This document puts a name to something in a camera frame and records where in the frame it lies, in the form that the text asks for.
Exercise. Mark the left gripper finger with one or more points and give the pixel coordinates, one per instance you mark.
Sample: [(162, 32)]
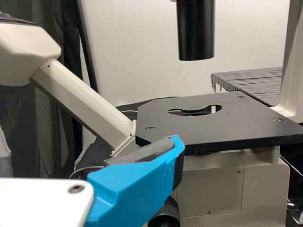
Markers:
[(132, 184)]

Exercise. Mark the cream microscope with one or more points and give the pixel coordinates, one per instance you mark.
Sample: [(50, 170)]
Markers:
[(213, 125)]

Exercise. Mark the black platform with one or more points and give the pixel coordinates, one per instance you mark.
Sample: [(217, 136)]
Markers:
[(265, 94), (248, 74)]

